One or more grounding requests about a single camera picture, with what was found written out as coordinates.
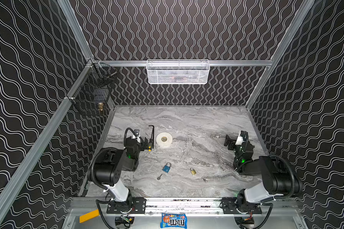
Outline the white mesh wall basket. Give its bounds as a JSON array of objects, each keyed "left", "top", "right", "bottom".
[{"left": 146, "top": 59, "right": 210, "bottom": 85}]

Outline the brass object in black basket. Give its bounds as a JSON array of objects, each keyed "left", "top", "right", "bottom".
[{"left": 98, "top": 103, "right": 104, "bottom": 112}]

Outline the yellow block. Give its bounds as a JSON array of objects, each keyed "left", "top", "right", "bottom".
[{"left": 79, "top": 210, "right": 100, "bottom": 223}]

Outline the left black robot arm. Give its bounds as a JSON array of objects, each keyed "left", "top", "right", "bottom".
[{"left": 87, "top": 126, "right": 155, "bottom": 215}]

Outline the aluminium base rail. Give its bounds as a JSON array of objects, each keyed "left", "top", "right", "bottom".
[{"left": 68, "top": 197, "right": 300, "bottom": 216}]

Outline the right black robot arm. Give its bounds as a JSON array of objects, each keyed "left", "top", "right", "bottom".
[{"left": 221, "top": 131, "right": 303, "bottom": 214}]

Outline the blue padlock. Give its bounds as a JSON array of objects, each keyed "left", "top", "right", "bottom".
[{"left": 162, "top": 162, "right": 172, "bottom": 173}]

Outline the brass padlock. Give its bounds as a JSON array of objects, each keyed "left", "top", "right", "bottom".
[{"left": 190, "top": 168, "right": 196, "bottom": 176}]

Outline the black hex key tool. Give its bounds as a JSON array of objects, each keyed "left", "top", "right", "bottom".
[{"left": 148, "top": 125, "right": 155, "bottom": 151}]

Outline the white tape roll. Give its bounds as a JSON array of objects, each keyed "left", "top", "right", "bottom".
[{"left": 156, "top": 132, "right": 173, "bottom": 148}]

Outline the black wire wall basket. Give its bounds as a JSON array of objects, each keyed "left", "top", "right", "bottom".
[{"left": 70, "top": 63, "right": 118, "bottom": 116}]

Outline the blue candy bag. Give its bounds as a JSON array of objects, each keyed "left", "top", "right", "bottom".
[{"left": 160, "top": 213, "right": 187, "bottom": 229}]

